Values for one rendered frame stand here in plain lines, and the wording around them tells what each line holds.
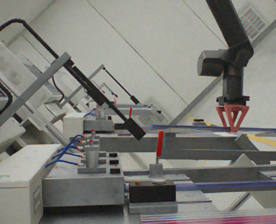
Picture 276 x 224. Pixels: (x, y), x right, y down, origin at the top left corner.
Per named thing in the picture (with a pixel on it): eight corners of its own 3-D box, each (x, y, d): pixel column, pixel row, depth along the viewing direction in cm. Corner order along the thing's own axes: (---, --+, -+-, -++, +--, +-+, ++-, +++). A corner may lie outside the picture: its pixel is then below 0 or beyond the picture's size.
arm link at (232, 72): (247, 55, 136) (240, 58, 141) (223, 53, 135) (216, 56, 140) (246, 80, 135) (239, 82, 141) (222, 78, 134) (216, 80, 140)
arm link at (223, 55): (252, 51, 129) (245, 32, 135) (210, 48, 127) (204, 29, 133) (240, 87, 137) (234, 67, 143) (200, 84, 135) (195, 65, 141)
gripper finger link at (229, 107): (224, 132, 132) (226, 97, 132) (216, 132, 139) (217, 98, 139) (249, 133, 133) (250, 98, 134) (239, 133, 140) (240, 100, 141)
